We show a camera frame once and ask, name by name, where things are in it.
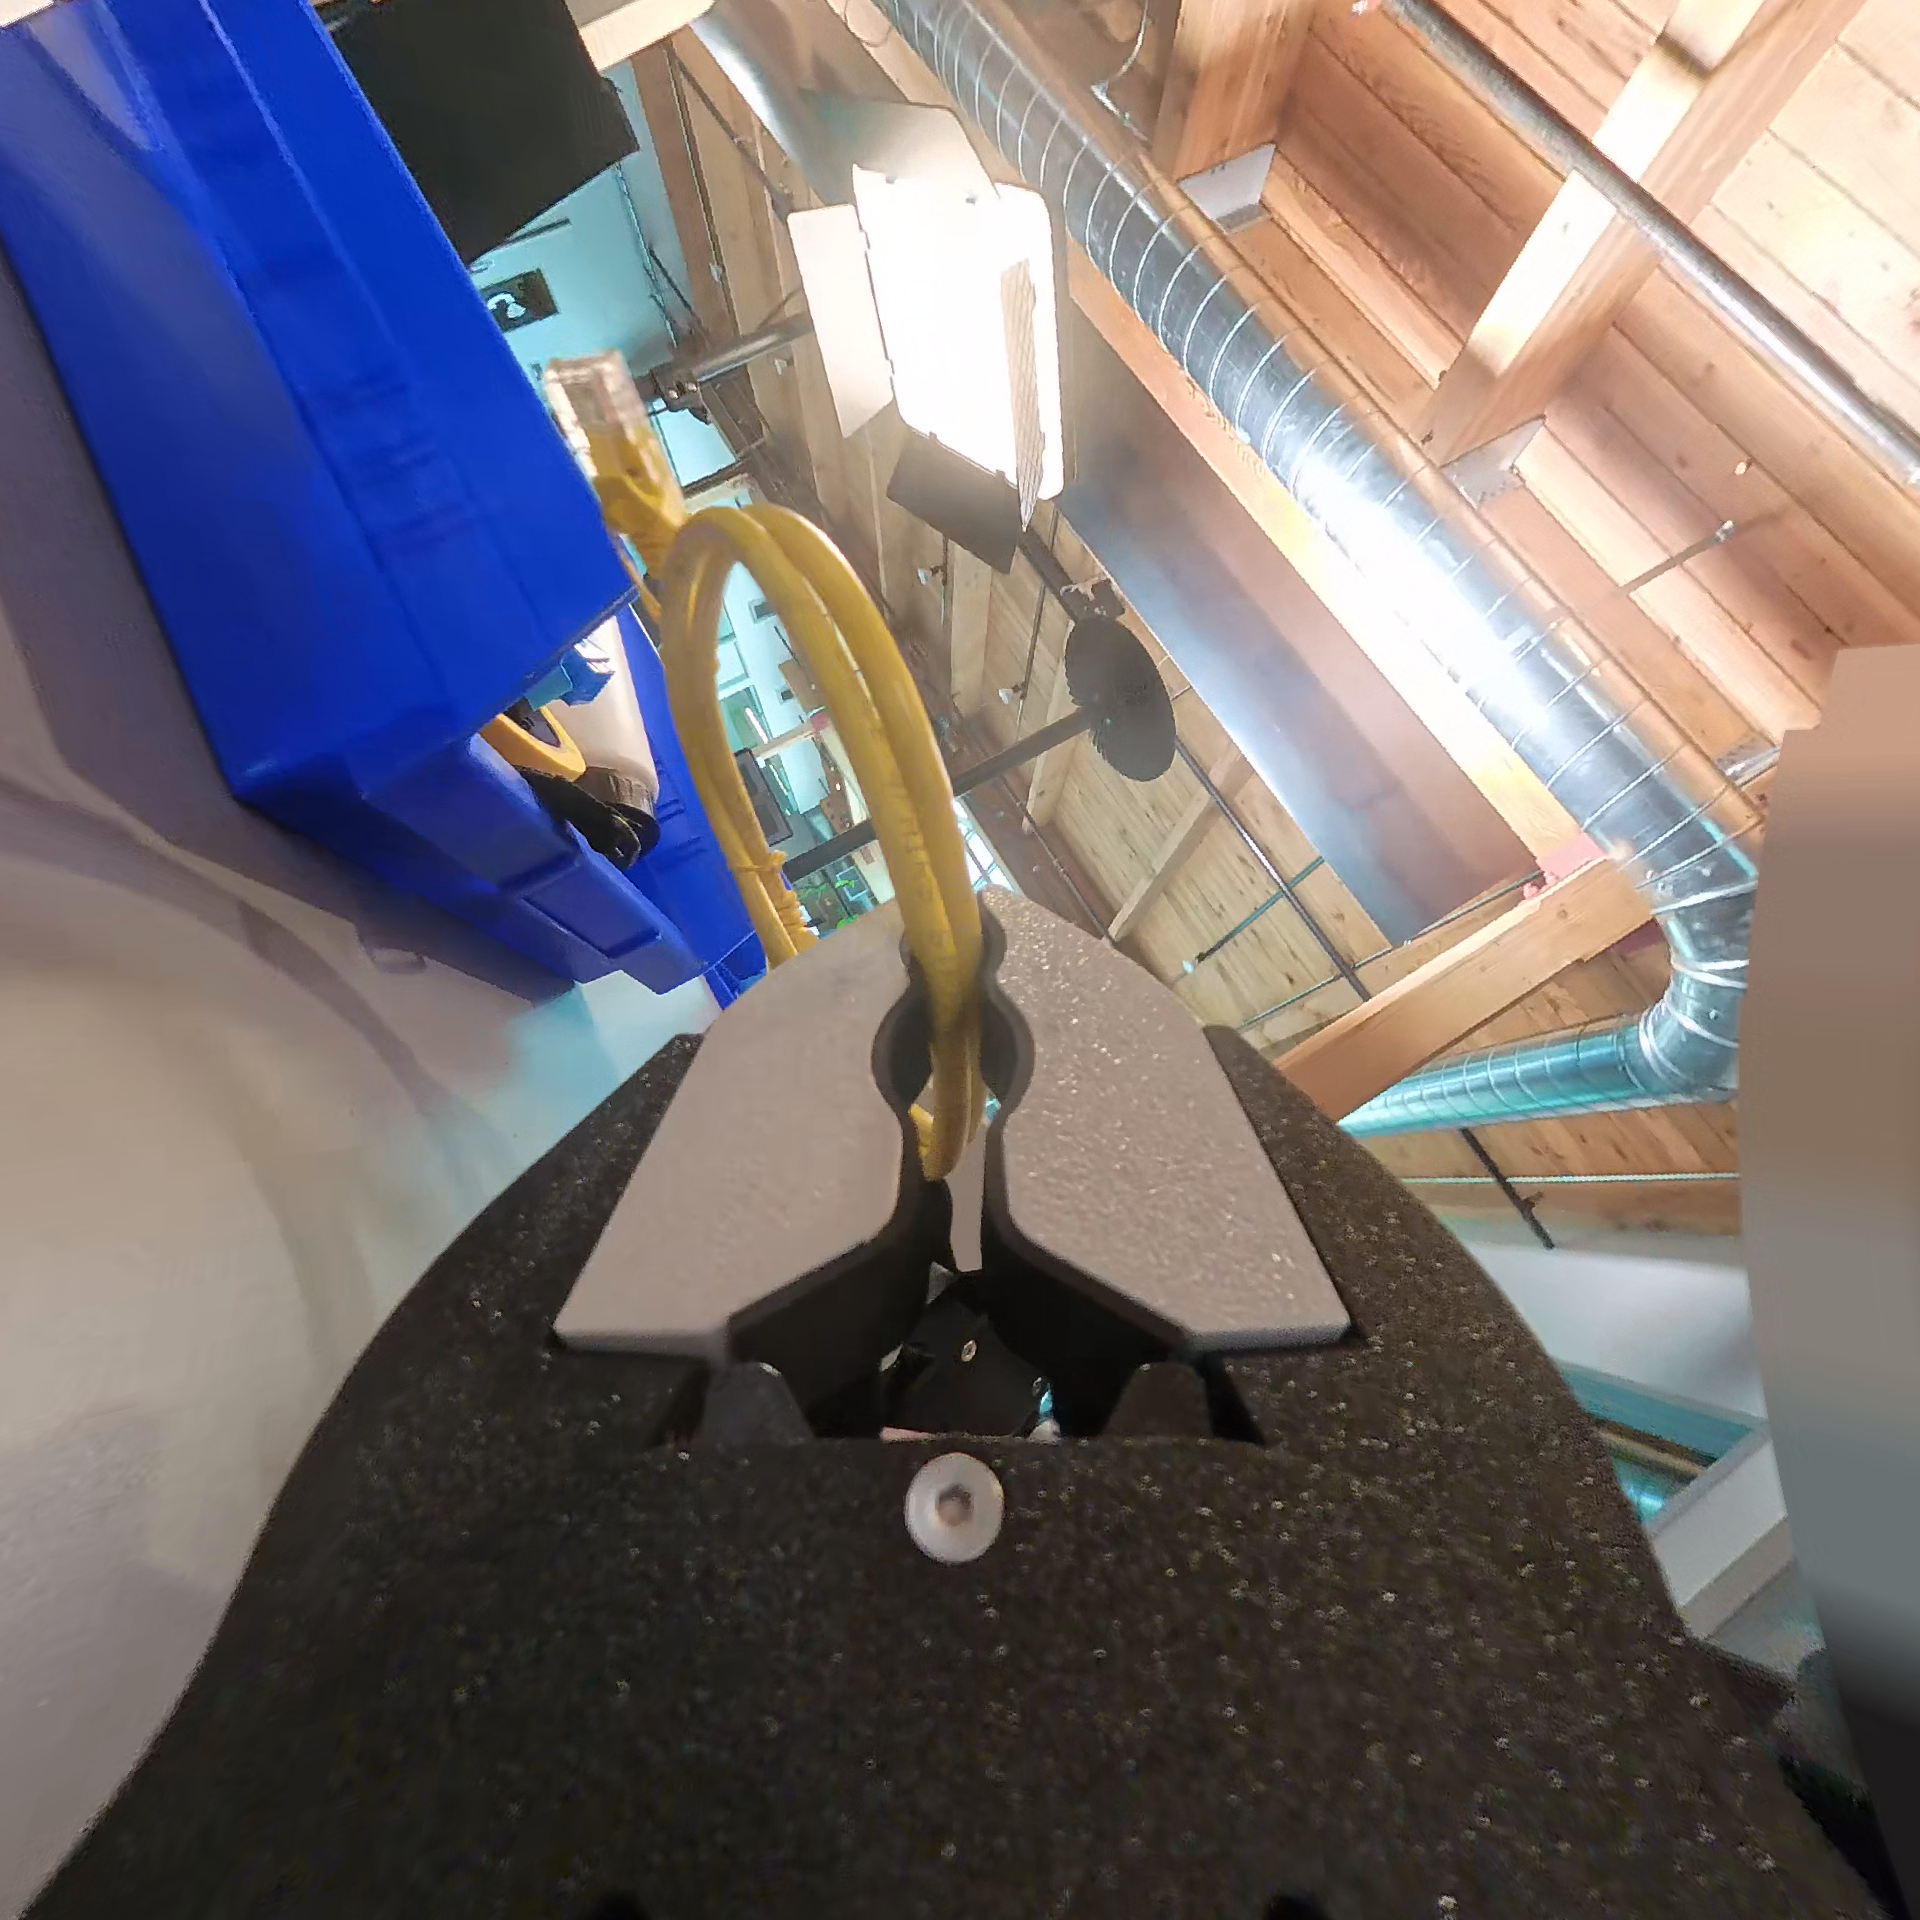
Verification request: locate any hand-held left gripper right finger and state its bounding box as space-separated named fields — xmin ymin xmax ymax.
xmin=979 ymin=888 xmax=1353 ymax=1367

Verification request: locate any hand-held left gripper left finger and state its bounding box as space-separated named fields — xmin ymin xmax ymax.
xmin=553 ymin=918 xmax=953 ymax=1371

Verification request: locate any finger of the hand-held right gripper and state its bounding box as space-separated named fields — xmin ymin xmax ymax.
xmin=1738 ymin=644 xmax=1920 ymax=1899

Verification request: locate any yellow network cable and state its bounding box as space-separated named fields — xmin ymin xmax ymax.
xmin=542 ymin=348 xmax=1004 ymax=1189

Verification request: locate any blue storage bin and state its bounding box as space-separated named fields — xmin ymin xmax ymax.
xmin=0 ymin=0 xmax=772 ymax=1008

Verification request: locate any black ceiling rod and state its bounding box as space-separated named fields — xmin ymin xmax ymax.
xmin=1171 ymin=736 xmax=1557 ymax=1250

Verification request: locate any yellow tape roll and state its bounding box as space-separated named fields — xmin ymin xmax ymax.
xmin=480 ymin=713 xmax=592 ymax=782

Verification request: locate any black round disc stand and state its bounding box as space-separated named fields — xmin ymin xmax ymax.
xmin=785 ymin=615 xmax=1183 ymax=890

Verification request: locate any dark hanging ceiling panel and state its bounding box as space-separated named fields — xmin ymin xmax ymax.
xmin=1053 ymin=352 xmax=1551 ymax=949

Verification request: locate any black light stand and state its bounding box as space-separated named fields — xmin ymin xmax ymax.
xmin=648 ymin=323 xmax=815 ymax=398

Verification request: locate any studio light panel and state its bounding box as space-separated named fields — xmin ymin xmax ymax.
xmin=785 ymin=101 xmax=1074 ymax=576

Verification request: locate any grey metal ceiling pipe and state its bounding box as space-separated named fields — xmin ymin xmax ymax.
xmin=1387 ymin=0 xmax=1920 ymax=486

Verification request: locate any black backdrop board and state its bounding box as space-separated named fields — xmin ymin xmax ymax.
xmin=326 ymin=0 xmax=643 ymax=266

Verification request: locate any wooden support post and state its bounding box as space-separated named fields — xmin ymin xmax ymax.
xmin=1274 ymin=857 xmax=1669 ymax=1123

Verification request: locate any silver spiral duct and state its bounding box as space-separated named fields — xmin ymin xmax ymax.
xmin=862 ymin=0 xmax=1761 ymax=1142

